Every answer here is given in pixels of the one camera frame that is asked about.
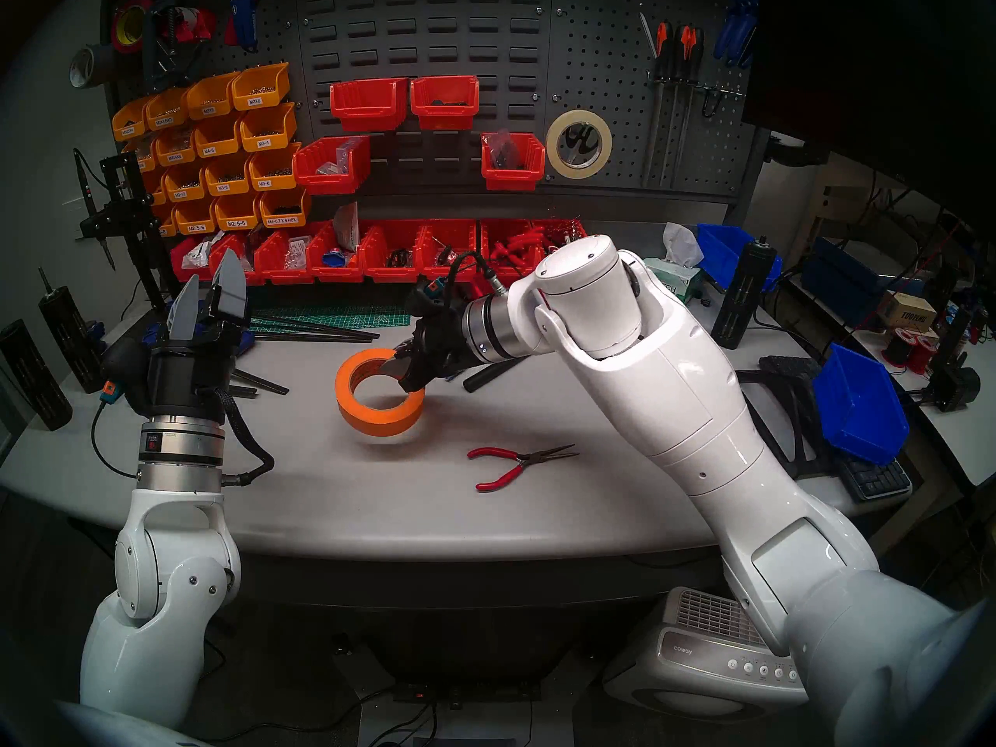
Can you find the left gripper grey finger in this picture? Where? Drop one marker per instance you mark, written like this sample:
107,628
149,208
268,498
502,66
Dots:
229,286
183,313

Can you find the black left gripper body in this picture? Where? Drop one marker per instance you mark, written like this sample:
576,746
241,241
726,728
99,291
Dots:
191,380

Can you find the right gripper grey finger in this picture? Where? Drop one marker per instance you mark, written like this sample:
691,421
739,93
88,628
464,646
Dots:
395,360
414,381

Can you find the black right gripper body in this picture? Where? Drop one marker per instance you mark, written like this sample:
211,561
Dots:
440,345

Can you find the orange tape roll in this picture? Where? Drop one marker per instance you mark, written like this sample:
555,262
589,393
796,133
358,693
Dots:
381,422

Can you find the beige masking tape roll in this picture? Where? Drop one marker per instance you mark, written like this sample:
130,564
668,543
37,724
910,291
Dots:
552,144

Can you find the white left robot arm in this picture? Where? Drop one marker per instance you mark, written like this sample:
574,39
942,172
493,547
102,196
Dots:
156,636

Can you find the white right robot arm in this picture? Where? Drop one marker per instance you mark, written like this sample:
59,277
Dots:
700,411

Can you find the red yellow tape roll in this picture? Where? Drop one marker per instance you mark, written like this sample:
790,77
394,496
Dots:
118,29

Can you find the red plastic parts bin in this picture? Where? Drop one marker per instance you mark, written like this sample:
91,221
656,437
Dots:
334,275
369,115
443,115
389,275
572,228
254,271
272,275
180,271
331,184
436,236
486,236
512,179

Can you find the white crumpled bag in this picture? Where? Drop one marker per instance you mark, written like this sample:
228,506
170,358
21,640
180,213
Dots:
196,255

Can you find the black rod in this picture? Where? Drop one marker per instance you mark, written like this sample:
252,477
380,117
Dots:
490,376

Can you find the green cutting mat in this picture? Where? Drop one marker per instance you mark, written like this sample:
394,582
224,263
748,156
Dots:
350,315

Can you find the black flat strip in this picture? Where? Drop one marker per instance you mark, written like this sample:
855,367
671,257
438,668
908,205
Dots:
327,328
261,381
311,338

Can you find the orange bin M2.5-5 label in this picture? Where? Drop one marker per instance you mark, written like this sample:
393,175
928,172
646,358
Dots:
237,212

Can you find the clear plastic bag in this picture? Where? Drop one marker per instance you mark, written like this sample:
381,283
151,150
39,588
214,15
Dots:
297,253
334,158

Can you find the orange bin M2.5-6 label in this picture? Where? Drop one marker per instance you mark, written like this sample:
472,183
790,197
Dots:
194,218

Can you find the orange parts bin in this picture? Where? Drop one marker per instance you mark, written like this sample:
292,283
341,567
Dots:
158,187
144,154
167,222

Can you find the blue bar clamp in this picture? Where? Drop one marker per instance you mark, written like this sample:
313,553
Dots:
95,337

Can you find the orange bin M4-0.7X6 HEX label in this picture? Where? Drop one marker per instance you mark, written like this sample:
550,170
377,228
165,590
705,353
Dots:
284,208

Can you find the small blue object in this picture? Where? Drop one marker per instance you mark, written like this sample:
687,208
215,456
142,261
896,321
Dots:
334,257

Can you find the orange bin M3-8 label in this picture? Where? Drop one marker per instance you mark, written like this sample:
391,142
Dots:
228,176

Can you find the orange bin M3-12 label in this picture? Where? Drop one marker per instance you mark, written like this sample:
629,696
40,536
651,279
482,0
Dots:
185,184

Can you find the black cylinder with thin tip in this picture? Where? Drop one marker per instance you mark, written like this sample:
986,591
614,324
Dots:
70,341

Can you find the orange bin M3-6 label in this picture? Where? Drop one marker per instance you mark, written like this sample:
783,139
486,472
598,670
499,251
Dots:
274,168

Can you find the orange bin M4-6 label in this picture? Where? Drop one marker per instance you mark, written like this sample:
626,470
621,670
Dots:
218,137

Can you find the orange bin M4X4X6 label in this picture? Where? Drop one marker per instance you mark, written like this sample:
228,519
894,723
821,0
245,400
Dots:
175,146

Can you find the plain black cylinder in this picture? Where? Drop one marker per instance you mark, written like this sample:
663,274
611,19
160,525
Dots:
31,380

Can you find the orange bin M3-4 label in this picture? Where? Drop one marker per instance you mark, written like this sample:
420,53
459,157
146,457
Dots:
268,127

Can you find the orange bin M3X8 BAD label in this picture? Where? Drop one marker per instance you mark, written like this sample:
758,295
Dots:
165,109

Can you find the orange bin M3X3X4 label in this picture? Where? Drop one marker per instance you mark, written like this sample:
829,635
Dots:
128,119

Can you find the orange bin M3X6 label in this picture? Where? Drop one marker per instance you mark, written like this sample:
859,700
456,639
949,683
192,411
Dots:
261,86

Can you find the clear bag of black parts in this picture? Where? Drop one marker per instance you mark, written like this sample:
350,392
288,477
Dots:
504,150

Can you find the Kimtech tissue box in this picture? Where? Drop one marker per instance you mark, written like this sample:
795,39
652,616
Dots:
677,275

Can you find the dark metal C-clamp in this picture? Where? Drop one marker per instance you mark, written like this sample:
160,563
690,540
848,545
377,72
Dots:
159,49

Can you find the blue plastic bin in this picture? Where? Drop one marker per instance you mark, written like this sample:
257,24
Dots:
720,251
856,411

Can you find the black cylinder with cap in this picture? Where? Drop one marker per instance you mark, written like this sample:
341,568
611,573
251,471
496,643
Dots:
739,302

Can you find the black carabiner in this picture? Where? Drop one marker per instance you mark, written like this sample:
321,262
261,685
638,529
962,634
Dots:
706,103

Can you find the black triangular stand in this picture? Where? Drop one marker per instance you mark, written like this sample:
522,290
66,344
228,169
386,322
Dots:
794,442

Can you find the metal tool holder rack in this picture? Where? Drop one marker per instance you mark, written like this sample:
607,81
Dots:
724,90

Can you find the white air purifier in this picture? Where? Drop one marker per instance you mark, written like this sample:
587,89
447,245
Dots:
700,660

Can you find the dark blue crate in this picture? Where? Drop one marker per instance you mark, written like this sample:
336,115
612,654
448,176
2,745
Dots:
840,286

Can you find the black keyboard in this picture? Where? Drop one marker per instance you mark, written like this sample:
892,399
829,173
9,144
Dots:
879,481

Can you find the small cardboard box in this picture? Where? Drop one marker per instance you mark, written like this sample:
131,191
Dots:
906,313

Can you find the black monitor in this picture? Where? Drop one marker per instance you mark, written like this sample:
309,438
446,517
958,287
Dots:
856,68

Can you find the black power adapter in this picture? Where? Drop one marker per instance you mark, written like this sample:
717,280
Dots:
955,387

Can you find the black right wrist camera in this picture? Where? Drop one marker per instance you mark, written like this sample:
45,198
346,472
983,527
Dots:
432,296

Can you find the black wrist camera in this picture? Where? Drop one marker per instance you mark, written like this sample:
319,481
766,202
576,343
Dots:
432,296
124,364

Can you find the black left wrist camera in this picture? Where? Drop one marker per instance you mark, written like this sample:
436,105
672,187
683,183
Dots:
124,364

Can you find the grey duct tape roll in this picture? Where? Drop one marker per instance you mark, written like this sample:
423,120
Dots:
101,57

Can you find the grey pegboard wall panel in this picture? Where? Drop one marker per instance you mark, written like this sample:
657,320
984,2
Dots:
436,22

